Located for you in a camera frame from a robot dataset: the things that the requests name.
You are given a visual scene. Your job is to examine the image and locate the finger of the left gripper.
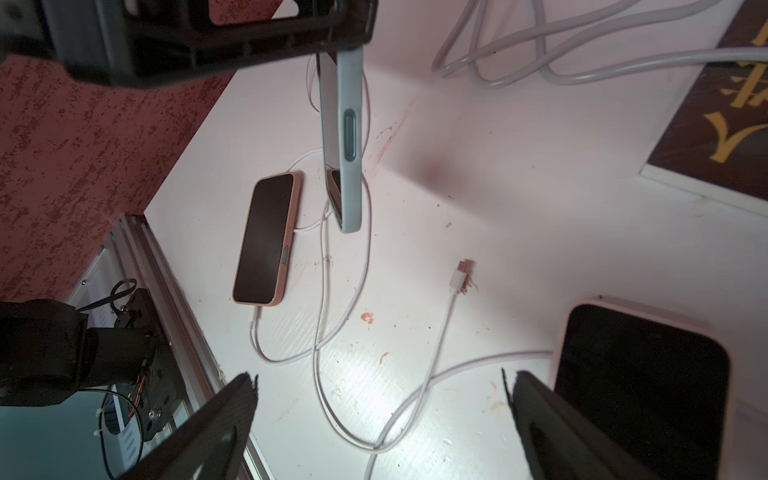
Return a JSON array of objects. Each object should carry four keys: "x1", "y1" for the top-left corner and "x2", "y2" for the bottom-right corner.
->
[{"x1": 1, "y1": 0, "x2": 378, "y2": 89}]

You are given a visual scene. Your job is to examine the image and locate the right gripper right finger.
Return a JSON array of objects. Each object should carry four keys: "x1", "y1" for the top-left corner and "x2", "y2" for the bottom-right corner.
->
[{"x1": 502, "y1": 371, "x2": 658, "y2": 479}]

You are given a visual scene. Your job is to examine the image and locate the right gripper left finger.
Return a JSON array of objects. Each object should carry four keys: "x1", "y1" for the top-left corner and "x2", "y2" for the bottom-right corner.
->
[{"x1": 122, "y1": 373, "x2": 258, "y2": 479}]

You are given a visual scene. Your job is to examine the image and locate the phone white cable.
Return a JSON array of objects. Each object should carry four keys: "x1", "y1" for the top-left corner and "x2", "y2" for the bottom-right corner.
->
[
  {"x1": 363, "y1": 347, "x2": 556, "y2": 480},
  {"x1": 311, "y1": 257, "x2": 476, "y2": 452},
  {"x1": 249, "y1": 53, "x2": 374, "y2": 366}
]

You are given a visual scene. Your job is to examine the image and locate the phone pink case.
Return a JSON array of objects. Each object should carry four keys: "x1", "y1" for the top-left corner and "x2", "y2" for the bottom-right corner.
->
[
  {"x1": 232, "y1": 172, "x2": 303, "y2": 306},
  {"x1": 551, "y1": 298, "x2": 735, "y2": 479}
]

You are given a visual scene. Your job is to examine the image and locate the phone teal case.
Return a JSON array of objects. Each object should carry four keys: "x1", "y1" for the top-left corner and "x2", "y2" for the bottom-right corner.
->
[{"x1": 316, "y1": 48, "x2": 363, "y2": 233}]

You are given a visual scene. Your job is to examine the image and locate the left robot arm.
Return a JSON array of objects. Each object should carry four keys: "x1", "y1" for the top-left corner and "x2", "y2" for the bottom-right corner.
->
[{"x1": 1, "y1": 1, "x2": 378, "y2": 407}]

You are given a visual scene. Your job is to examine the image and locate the black book yellow letters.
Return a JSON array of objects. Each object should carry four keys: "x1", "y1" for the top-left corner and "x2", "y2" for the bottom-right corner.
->
[{"x1": 639, "y1": 0, "x2": 768, "y2": 217}]

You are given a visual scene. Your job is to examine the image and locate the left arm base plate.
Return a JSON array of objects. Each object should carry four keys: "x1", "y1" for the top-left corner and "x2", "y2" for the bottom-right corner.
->
[{"x1": 77, "y1": 278, "x2": 190, "y2": 480}]

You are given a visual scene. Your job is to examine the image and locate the aluminium rail frame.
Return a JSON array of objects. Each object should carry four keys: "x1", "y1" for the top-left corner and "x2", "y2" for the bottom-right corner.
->
[{"x1": 59, "y1": 212, "x2": 277, "y2": 480}]

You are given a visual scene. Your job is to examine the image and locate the thick grey coiled cable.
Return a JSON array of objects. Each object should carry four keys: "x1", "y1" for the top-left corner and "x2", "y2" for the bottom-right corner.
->
[{"x1": 430, "y1": 0, "x2": 768, "y2": 90}]

